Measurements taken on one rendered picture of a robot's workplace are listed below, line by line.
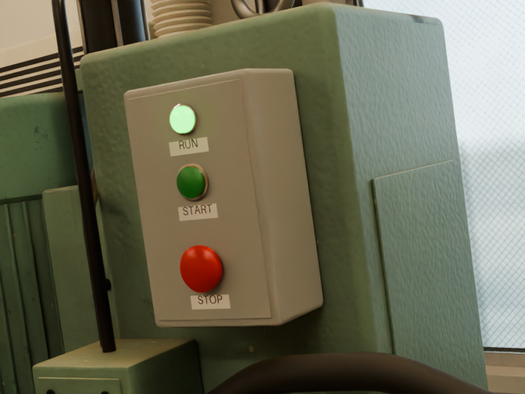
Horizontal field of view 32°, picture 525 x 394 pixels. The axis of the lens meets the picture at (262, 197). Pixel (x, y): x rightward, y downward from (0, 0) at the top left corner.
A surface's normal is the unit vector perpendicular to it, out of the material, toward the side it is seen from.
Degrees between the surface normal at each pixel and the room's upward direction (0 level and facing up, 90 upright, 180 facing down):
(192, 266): 90
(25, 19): 90
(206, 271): 92
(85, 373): 90
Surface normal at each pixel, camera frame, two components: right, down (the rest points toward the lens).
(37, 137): 0.42, -0.01
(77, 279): -0.51, 0.11
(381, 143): 0.85, -0.09
